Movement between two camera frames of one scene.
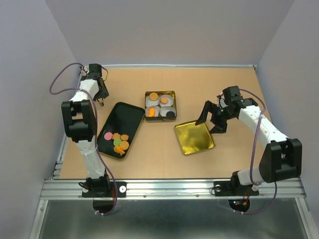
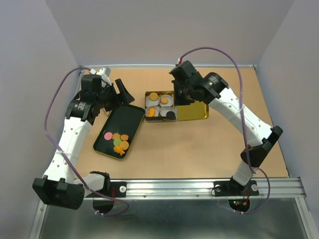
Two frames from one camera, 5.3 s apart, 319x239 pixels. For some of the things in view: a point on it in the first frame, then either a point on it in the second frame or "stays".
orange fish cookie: [152, 112] stays
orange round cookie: [164, 100] stays
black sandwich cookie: [170, 114] stays
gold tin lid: [194, 138] -> [197, 111]
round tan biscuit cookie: [153, 96] stays
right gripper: [220, 127] -> [178, 99]
